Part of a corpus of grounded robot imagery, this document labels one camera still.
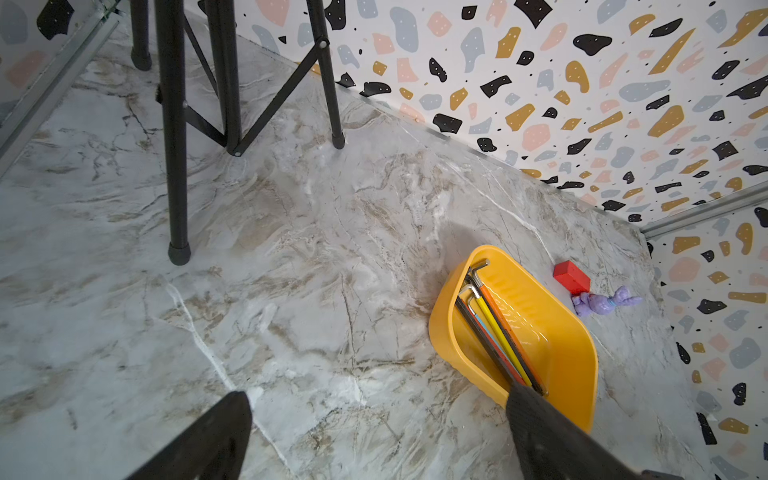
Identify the red hex key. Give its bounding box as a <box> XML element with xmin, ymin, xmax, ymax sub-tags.
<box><xmin>469</xmin><ymin>309</ymin><xmax>524</xmax><ymax>384</ymax></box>

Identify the aluminium corner post left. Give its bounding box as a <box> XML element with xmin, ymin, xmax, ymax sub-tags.
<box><xmin>1</xmin><ymin>1</ymin><xmax>118</xmax><ymax>173</ymax></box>

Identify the orange hex key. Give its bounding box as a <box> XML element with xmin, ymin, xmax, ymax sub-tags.
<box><xmin>466</xmin><ymin>259</ymin><xmax>547</xmax><ymax>396</ymax></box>

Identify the yellow hex key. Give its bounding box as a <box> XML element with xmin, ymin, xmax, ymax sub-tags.
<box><xmin>461</xmin><ymin>283</ymin><xmax>532</xmax><ymax>387</ymax></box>

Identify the aluminium corner post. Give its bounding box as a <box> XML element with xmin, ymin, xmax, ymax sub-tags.
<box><xmin>1</xmin><ymin>1</ymin><xmax>118</xmax><ymax>173</ymax></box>
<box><xmin>640</xmin><ymin>181</ymin><xmax>767</xmax><ymax>239</ymax></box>

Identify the aluminium corner post right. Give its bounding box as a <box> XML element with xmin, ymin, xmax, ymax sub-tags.
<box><xmin>640</xmin><ymin>181</ymin><xmax>767</xmax><ymax>239</ymax></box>

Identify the black perforated music stand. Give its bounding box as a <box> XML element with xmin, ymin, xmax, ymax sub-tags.
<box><xmin>129</xmin><ymin>0</ymin><xmax>345</xmax><ymax>266</ymax></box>

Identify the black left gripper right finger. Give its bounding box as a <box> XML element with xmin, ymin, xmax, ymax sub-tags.
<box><xmin>505</xmin><ymin>384</ymin><xmax>674</xmax><ymax>480</ymax></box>

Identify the yellow plastic storage box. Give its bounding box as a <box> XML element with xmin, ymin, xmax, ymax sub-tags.
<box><xmin>429</xmin><ymin>245</ymin><xmax>598</xmax><ymax>433</ymax></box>

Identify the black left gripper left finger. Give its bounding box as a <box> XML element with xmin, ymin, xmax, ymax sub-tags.
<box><xmin>129</xmin><ymin>391</ymin><xmax>252</xmax><ymax>479</ymax></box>

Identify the red block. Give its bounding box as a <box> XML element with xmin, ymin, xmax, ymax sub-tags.
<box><xmin>553</xmin><ymin>261</ymin><xmax>591</xmax><ymax>296</ymax></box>

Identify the long black hex key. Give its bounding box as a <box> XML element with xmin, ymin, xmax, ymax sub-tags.
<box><xmin>455</xmin><ymin>296</ymin><xmax>521</xmax><ymax>384</ymax></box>

